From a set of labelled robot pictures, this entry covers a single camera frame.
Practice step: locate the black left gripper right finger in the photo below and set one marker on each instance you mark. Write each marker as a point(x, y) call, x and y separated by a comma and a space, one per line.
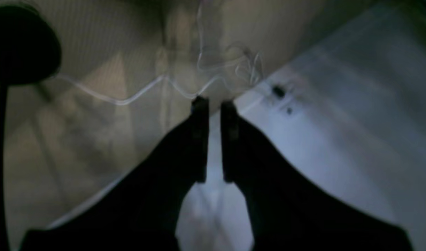
point(288, 212)

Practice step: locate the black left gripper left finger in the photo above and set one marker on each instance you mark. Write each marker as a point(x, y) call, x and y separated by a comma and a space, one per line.
point(141, 212)

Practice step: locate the black round base stand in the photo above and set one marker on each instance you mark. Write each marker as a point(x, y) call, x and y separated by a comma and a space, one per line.
point(30, 52)

